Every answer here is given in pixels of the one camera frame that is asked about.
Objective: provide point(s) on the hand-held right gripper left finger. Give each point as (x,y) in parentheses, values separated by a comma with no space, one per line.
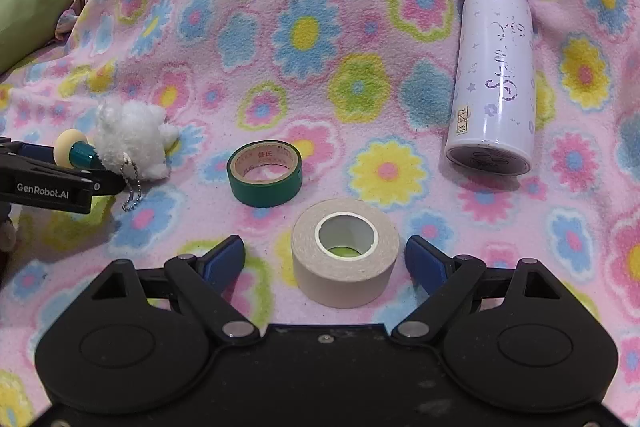
(225,262)

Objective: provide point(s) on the green pillow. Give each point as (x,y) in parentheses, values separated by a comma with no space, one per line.
(30,7)

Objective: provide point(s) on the beige tape roll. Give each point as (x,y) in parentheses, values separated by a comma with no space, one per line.
(345,282)

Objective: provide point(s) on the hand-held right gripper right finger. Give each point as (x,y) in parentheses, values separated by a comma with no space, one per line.
(425,264)

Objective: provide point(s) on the purple white bottle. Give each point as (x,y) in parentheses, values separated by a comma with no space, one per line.
(495,107)

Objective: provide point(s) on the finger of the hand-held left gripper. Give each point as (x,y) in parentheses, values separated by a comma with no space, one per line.
(50,187)
(35,151)

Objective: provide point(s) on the white plush toy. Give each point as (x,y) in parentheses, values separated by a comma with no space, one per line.
(135,132)

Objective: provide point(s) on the green tape roll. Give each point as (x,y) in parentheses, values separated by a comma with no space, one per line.
(240,187)

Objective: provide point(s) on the pink floral fleece blanket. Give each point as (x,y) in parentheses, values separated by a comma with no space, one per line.
(350,32)

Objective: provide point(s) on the cream capped teal stick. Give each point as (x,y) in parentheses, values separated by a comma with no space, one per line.
(67,147)

